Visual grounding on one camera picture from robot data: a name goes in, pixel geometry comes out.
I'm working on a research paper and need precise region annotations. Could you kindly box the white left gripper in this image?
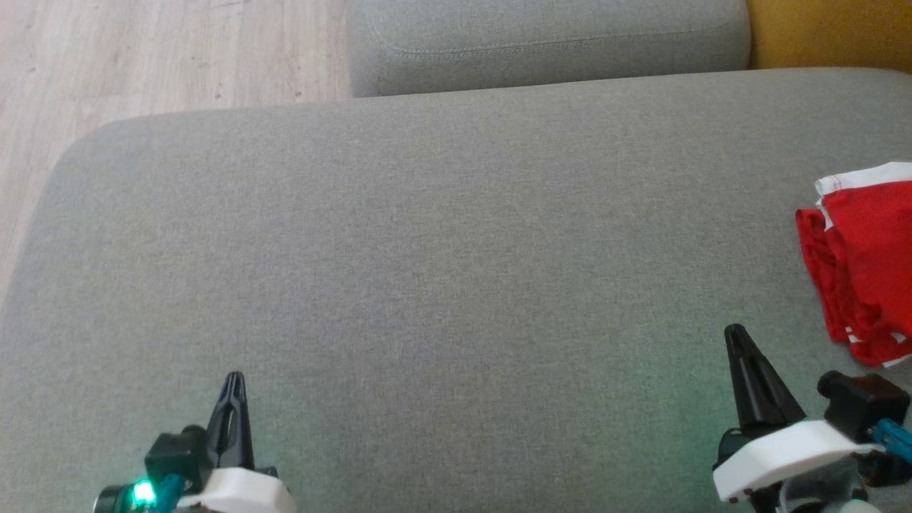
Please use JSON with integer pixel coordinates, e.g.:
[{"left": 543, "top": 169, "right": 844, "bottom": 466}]
[{"left": 178, "top": 371, "right": 296, "bottom": 513}]

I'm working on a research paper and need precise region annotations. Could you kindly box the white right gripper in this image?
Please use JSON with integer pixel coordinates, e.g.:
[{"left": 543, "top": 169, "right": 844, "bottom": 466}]
[{"left": 712, "top": 323, "right": 886, "bottom": 513}]

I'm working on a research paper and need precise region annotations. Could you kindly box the red garment with striped trim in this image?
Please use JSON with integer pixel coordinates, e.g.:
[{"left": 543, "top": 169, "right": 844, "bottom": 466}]
[{"left": 795, "top": 162, "right": 912, "bottom": 368}]

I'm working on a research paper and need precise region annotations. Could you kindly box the large grey sofa chaise cushion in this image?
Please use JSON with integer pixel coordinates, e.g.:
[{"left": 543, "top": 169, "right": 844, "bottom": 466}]
[{"left": 0, "top": 68, "right": 912, "bottom": 513}]

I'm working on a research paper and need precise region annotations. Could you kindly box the yellow sofa backrest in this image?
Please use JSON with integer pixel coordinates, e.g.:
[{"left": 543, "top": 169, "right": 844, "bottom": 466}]
[{"left": 745, "top": 0, "right": 912, "bottom": 74}]

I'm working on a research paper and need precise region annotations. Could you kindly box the wide grey sofa seat cushion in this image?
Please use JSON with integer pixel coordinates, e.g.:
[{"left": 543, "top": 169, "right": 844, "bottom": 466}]
[{"left": 347, "top": 0, "right": 752, "bottom": 98}]

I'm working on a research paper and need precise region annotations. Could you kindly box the teal camera cable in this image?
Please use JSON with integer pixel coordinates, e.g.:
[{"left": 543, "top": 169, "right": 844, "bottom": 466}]
[
  {"left": 873, "top": 419, "right": 912, "bottom": 464},
  {"left": 155, "top": 474, "right": 187, "bottom": 513}
]

